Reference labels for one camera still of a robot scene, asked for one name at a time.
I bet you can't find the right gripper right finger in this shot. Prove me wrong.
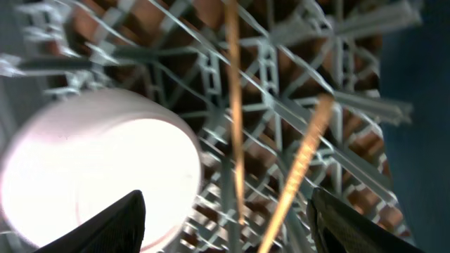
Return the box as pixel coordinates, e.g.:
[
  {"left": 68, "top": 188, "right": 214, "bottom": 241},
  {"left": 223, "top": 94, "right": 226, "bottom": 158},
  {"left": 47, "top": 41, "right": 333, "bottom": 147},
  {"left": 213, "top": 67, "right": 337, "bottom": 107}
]
[{"left": 307, "top": 188, "right": 422, "bottom": 253}]

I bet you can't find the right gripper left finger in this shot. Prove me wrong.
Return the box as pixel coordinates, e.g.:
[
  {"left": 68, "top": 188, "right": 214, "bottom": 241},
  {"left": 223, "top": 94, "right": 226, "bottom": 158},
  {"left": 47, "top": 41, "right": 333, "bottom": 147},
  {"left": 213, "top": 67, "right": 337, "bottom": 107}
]
[{"left": 34, "top": 190, "right": 146, "bottom": 253}]

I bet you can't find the pink bowl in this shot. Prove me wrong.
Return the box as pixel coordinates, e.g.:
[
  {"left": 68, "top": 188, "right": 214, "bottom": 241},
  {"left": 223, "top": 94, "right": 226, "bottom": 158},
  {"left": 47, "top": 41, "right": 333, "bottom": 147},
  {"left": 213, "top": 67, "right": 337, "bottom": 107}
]
[{"left": 1, "top": 89, "right": 203, "bottom": 252}]

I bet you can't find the dark blue plate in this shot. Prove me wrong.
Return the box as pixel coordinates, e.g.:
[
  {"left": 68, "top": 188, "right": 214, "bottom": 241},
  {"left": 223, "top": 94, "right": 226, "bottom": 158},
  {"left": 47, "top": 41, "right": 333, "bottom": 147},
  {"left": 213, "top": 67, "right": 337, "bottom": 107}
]
[{"left": 380, "top": 0, "right": 449, "bottom": 252}]

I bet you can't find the grey dishwasher rack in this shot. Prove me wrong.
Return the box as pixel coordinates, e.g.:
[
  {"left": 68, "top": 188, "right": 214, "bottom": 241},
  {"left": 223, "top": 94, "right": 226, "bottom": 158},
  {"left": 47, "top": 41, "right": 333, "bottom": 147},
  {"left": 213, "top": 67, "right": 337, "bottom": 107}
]
[{"left": 1, "top": 0, "right": 421, "bottom": 252}]

